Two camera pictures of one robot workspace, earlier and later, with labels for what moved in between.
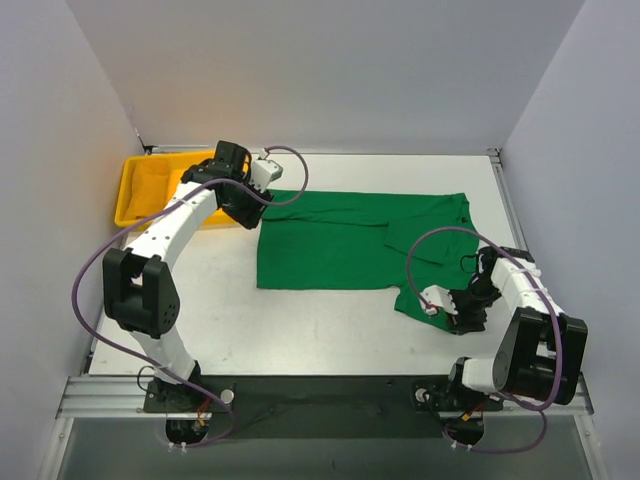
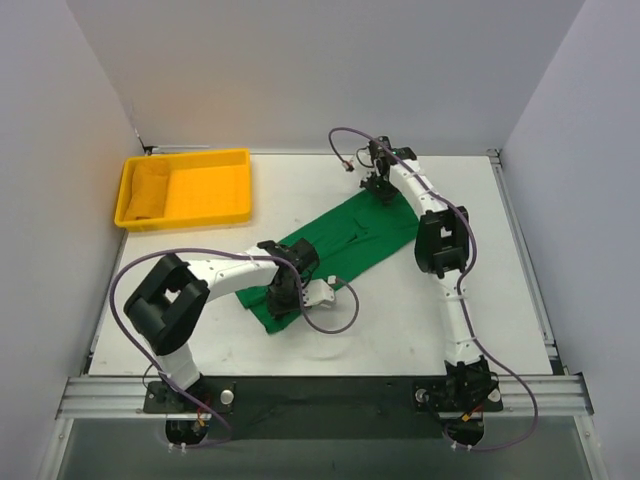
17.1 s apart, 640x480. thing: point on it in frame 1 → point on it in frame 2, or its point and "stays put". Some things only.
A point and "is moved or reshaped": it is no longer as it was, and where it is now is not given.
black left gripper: (248, 211) → (280, 300)
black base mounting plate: (319, 407) stays put
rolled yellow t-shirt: (149, 189) stays put
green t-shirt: (406, 241) is moved or reshaped
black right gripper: (465, 317) → (379, 185)
